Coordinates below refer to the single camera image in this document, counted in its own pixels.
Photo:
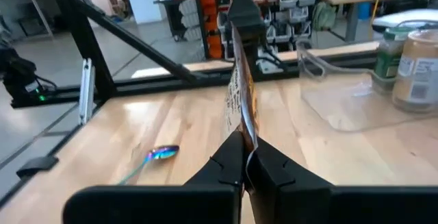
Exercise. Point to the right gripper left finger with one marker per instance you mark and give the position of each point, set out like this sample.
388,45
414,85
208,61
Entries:
154,205

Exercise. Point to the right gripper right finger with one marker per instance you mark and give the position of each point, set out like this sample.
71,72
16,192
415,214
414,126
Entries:
342,205

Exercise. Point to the brown food pouch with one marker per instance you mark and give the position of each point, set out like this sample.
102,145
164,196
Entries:
244,90

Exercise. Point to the beige lid jar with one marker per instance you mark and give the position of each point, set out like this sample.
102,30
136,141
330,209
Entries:
419,73

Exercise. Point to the green lid spice jar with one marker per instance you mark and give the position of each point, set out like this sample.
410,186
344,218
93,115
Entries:
390,56

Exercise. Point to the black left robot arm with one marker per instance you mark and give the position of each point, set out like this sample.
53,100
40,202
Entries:
244,11

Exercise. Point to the clear plastic bin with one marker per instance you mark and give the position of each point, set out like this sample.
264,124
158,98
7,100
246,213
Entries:
342,107

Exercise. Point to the black table edge clamp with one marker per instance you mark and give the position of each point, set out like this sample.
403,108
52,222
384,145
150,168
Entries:
37,166

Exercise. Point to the silver aluminium strut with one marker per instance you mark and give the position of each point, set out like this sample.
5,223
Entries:
85,90

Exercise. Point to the parts bin storage rack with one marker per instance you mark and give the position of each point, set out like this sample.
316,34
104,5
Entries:
212,28

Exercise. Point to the green backpack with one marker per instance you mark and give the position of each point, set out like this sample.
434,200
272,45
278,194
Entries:
323,15

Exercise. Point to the black cart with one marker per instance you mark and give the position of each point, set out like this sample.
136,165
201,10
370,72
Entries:
172,15

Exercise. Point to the blue barrel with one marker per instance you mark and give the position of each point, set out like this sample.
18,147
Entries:
364,11

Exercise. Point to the silver frame bracket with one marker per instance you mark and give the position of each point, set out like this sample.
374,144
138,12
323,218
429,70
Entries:
270,65

